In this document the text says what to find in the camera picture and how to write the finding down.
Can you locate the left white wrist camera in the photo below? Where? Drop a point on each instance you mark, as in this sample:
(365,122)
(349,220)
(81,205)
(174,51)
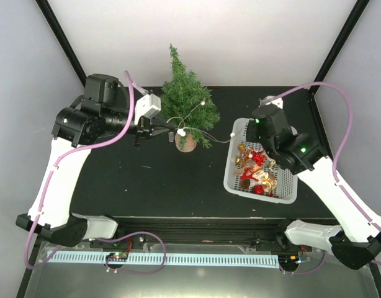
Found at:
(148,106)

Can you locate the right circuit board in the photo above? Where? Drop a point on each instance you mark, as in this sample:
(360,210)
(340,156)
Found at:
(290,259)

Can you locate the left circuit board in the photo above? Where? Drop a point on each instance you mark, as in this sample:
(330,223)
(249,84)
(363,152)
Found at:
(117,257)

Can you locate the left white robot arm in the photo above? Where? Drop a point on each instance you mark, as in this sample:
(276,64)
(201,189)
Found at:
(101,116)

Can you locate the black frame post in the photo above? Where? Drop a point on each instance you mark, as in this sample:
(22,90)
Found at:
(62,39)
(341,39)

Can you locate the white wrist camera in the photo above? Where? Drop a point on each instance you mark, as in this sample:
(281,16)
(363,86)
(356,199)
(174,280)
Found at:
(148,106)
(272,100)

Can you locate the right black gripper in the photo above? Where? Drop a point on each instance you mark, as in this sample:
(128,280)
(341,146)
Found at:
(251,135)

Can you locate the white plastic basket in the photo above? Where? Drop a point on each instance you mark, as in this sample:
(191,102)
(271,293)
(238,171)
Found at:
(287,183)

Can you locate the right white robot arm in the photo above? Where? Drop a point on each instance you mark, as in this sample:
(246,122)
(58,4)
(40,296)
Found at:
(356,240)

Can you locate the circuit board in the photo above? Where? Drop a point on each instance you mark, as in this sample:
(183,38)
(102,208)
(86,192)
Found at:
(117,257)
(290,259)

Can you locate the left black frame post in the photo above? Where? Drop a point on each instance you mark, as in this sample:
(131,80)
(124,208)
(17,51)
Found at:
(62,39)

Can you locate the white slotted cable duct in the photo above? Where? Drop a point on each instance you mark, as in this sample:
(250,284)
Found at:
(169,259)

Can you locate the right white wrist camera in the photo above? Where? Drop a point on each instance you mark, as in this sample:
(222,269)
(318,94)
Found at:
(272,100)

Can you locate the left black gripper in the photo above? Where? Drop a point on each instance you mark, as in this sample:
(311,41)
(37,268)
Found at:
(146,128)

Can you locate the pile of christmas ornaments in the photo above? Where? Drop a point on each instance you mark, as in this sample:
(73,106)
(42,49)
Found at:
(255,171)

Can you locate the right black frame post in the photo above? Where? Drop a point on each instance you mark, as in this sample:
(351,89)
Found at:
(341,39)

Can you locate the black aluminium rail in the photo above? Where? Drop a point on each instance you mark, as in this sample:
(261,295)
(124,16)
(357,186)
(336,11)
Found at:
(185,231)

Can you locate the small green christmas tree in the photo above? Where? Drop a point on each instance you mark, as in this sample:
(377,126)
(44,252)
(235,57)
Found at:
(187,103)

